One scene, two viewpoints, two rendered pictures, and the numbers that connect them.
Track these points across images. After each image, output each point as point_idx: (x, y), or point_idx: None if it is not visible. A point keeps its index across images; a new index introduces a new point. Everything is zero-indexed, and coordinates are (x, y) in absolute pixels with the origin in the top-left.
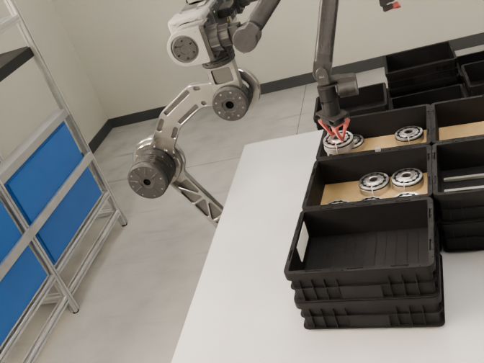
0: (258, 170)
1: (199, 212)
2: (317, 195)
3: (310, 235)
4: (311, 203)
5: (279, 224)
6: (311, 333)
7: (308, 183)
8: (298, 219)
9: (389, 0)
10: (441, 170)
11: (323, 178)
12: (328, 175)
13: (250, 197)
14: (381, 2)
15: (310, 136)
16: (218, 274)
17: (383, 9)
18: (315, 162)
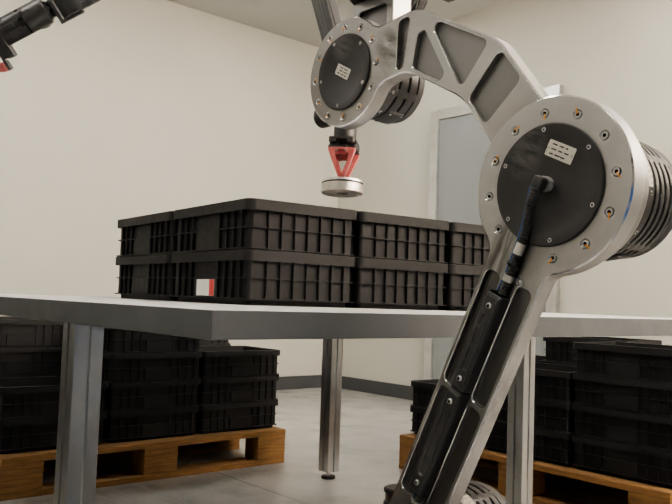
0: (319, 310)
1: (502, 403)
2: (400, 241)
3: (456, 254)
4: (426, 232)
5: (430, 311)
6: None
7: (408, 216)
8: (465, 223)
9: (15, 52)
10: None
11: (361, 241)
12: (354, 238)
13: (410, 312)
14: (10, 49)
15: (129, 303)
16: (572, 316)
17: (7, 63)
18: (365, 211)
